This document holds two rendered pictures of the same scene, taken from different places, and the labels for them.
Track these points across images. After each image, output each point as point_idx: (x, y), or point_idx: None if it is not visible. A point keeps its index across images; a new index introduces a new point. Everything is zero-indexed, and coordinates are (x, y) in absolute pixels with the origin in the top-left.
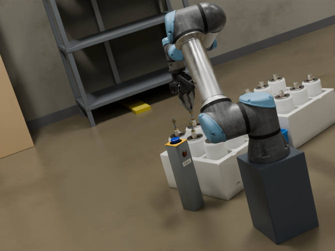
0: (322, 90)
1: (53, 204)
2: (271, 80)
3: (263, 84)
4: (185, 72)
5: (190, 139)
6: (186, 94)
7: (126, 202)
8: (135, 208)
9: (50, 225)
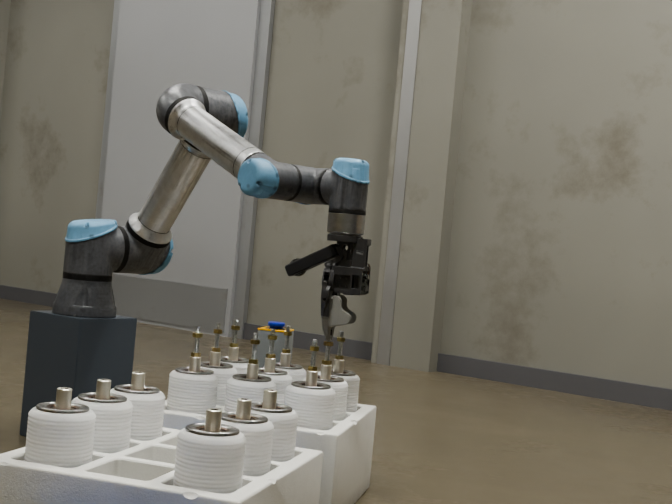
0: (25, 453)
1: (610, 485)
2: (225, 428)
3: (236, 409)
4: (327, 246)
5: (290, 364)
6: (341, 304)
7: (426, 475)
8: (388, 468)
9: (528, 463)
